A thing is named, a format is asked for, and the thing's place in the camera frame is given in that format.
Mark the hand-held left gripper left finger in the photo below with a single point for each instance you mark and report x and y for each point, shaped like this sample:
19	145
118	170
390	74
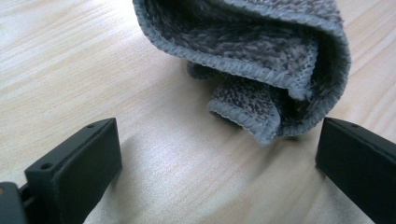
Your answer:
84	168

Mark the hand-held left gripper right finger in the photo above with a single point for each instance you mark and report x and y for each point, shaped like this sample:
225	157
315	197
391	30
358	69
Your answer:
358	168

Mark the grey terry cloth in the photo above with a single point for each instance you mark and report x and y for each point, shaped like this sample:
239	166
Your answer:
236	40

